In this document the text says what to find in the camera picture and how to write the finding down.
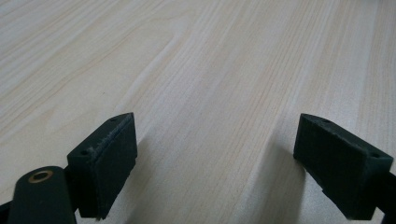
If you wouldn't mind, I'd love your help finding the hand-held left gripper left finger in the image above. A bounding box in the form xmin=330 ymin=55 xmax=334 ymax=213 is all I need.
xmin=66 ymin=112 xmax=138 ymax=220

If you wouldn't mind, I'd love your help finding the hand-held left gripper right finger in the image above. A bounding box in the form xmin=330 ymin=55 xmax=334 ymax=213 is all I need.
xmin=292 ymin=113 xmax=394 ymax=221

